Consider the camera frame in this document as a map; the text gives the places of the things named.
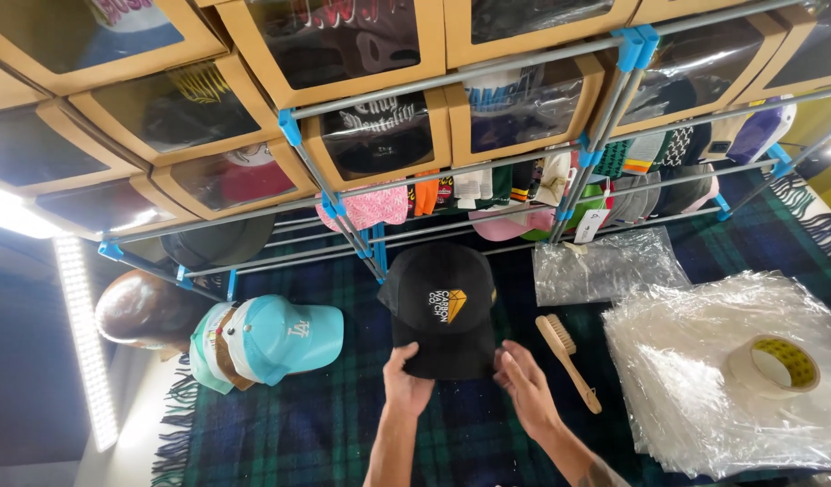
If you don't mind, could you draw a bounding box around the person's left hand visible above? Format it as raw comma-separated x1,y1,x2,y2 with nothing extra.
383,341,436,418

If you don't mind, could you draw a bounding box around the person's right hand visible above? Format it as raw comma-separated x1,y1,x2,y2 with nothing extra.
492,340,563,442

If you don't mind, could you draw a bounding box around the black cap with gold logo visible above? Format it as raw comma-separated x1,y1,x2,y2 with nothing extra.
376,241,500,381

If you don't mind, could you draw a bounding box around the wooden brush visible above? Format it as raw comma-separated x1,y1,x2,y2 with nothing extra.
535,314,603,415

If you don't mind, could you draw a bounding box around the dark plaid fringed blanket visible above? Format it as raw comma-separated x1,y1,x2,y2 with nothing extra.
152,154,831,487

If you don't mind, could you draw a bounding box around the light blue cap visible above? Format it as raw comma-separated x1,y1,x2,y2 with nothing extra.
225,294,345,388

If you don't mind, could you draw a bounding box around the crumpled clear plastic bag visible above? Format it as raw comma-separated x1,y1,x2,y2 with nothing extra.
532,226,692,308

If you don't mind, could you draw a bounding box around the stack of clear plastic bags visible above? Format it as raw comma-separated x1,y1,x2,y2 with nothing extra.
601,271,831,480

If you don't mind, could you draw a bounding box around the white paper tag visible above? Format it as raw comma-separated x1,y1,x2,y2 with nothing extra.
574,207,611,245

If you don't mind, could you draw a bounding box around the white and brown cap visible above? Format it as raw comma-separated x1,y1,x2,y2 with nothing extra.
211,304,255,392

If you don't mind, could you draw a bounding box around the mint green cap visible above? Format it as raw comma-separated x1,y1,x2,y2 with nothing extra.
188,302,237,396

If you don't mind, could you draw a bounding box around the row of hanging caps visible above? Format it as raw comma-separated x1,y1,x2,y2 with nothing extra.
314,95,798,243

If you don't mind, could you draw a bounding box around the dark grey cap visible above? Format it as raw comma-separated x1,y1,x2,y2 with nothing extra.
160,214,278,269

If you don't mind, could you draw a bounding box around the roll of clear tape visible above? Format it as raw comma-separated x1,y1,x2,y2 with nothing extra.
724,335,822,400

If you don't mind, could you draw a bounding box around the brown glossy mannequin head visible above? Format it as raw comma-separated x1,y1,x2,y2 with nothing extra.
95,269,212,353

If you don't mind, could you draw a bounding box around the grey rack with blue joints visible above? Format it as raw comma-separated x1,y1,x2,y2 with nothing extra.
97,0,831,303

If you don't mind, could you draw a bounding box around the white LED light strip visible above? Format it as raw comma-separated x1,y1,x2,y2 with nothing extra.
52,233,120,453

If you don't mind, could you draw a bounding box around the stack of cardboard window boxes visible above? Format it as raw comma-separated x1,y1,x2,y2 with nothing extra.
0,0,831,243

